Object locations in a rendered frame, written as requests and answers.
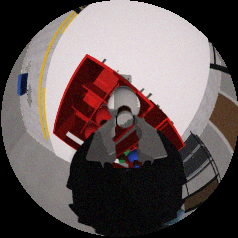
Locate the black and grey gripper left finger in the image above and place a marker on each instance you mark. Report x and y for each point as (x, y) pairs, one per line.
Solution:
(97, 149)

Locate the red crate with dividers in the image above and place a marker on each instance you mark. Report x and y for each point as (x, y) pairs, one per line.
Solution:
(78, 102)
(156, 118)

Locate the green bottle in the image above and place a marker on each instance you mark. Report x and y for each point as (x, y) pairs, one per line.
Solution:
(122, 156)

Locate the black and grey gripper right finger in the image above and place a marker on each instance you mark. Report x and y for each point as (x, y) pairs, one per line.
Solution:
(154, 146)

